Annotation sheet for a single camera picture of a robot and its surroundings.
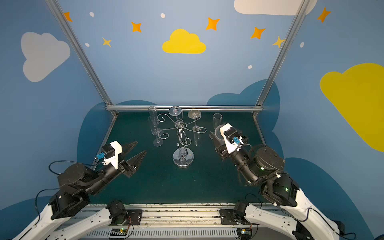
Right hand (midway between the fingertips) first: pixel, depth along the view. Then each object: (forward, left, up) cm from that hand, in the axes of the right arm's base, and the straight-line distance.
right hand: (222, 126), depth 51 cm
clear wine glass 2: (+24, +36, -29) cm, 52 cm away
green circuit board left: (-30, +46, -50) cm, 74 cm away
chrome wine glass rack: (+12, +18, -47) cm, 52 cm away
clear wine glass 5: (+21, +11, -16) cm, 29 cm away
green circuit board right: (-27, -17, -51) cm, 60 cm away
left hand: (-5, +30, -6) cm, 31 cm away
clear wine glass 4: (+22, +21, -15) cm, 34 cm away
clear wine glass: (+23, +37, -47) cm, 64 cm away
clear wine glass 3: (+31, -3, -31) cm, 44 cm away
